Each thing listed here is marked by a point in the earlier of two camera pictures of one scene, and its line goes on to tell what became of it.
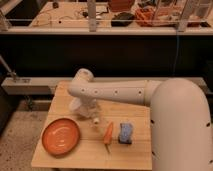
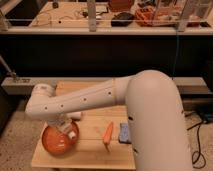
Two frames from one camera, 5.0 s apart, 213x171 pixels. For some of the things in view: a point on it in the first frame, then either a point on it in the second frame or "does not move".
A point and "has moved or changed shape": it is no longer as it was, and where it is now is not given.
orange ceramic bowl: [61, 136] does not move
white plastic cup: [88, 106] has moved or changed shape
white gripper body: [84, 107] → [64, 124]
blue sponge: [125, 133] does not move
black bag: [122, 19] does not move
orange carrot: [107, 139] does not move
